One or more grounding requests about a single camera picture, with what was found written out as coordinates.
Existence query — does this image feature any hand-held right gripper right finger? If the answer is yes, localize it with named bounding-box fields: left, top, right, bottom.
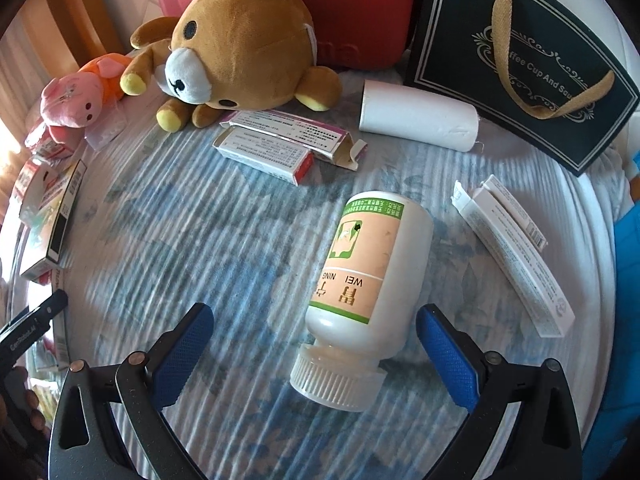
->
left=416, top=303, right=583, bottom=480

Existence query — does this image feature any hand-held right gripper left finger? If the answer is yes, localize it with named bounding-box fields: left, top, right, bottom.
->
left=50, top=302, right=215, bottom=480

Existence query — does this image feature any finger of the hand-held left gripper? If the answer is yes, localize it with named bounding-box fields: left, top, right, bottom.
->
left=22, top=289, right=69, bottom=329

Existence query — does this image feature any green orange medicine box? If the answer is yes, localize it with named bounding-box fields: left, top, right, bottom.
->
left=19, top=157, right=88, bottom=281

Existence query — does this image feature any white medicine bottle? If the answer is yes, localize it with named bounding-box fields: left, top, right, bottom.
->
left=290, top=191, right=434, bottom=409

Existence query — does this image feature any blue plastic crate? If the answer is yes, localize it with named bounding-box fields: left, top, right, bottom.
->
left=582, top=152, right=640, bottom=468

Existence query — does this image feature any brown teddy bear plush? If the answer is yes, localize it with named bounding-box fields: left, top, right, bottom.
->
left=120, top=0, right=343, bottom=133

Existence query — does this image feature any person's left hand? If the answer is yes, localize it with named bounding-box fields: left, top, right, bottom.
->
left=0, top=366, right=52, bottom=442

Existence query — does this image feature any long white carton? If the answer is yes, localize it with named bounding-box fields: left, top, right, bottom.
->
left=452, top=175, right=576, bottom=338

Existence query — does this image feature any pink tissue pack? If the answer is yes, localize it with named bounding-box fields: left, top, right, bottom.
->
left=25, top=122, right=76, bottom=161

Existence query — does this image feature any pink pig plush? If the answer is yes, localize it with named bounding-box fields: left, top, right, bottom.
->
left=40, top=52, right=133, bottom=143

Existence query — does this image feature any white red-ended medicine box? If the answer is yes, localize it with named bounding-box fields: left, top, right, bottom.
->
left=212, top=127, right=316, bottom=187

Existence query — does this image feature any white paper roll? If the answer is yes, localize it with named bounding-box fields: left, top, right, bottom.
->
left=358, top=79, right=481, bottom=153

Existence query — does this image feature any long white pink-edged medicine box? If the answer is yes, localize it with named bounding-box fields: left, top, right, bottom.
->
left=218, top=109, right=370, bottom=171

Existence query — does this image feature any red bear-face carry case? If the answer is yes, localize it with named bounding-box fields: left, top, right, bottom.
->
left=159, top=0, right=418, bottom=68

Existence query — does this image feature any wooden headboard frame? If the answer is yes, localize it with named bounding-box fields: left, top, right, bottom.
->
left=27, top=0, right=126, bottom=68

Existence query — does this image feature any dark gift box gold handle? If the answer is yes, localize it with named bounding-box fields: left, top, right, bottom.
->
left=404, top=0, right=640, bottom=177

